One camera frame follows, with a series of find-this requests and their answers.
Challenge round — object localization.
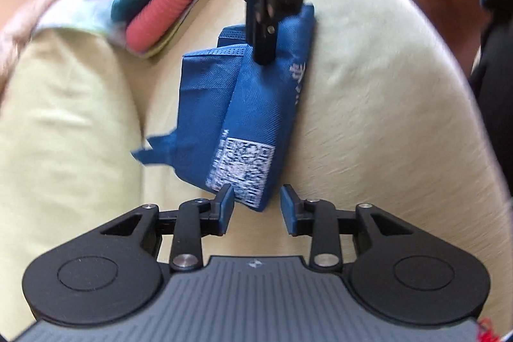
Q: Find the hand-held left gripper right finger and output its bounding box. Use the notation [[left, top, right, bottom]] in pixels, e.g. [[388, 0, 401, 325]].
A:
[[280, 184, 414, 273]]

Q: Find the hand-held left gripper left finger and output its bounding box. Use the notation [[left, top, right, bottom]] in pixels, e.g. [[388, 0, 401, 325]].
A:
[[100, 183, 236, 273]]

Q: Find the blue shopping bag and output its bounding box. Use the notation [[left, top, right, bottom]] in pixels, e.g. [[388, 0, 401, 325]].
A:
[[131, 2, 318, 213]]

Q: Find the pale green sofa cushion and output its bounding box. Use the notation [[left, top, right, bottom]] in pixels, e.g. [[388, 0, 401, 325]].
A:
[[0, 29, 146, 338]]

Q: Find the floral patterned blanket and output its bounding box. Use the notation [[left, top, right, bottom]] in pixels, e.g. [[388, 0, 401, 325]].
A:
[[33, 0, 225, 60]]

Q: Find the dark clothing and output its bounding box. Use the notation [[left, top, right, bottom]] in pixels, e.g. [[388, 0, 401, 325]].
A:
[[468, 0, 513, 205]]

